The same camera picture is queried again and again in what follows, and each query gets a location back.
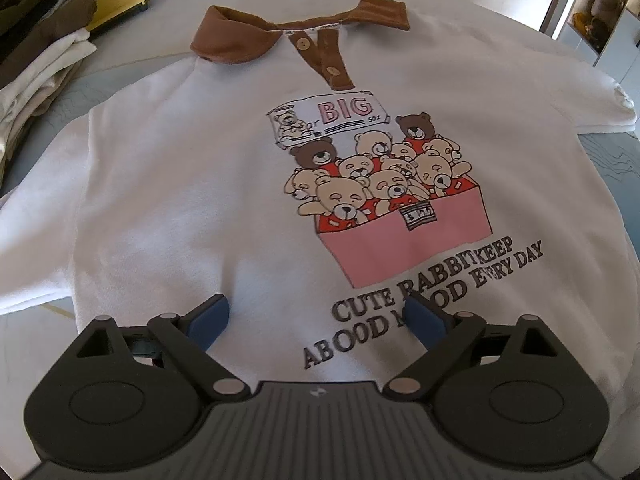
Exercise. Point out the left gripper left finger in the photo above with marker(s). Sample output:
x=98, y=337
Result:
x=164, y=360

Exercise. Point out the white polo shirt brown collar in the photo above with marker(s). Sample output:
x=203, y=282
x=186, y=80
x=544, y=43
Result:
x=315, y=173

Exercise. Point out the white cabinet with shelf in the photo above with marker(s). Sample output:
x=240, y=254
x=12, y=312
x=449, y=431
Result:
x=603, y=33

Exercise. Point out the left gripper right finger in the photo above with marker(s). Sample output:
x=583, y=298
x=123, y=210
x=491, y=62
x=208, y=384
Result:
x=468, y=358

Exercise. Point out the pile of folded clothes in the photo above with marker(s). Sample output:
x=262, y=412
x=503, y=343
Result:
x=42, y=44

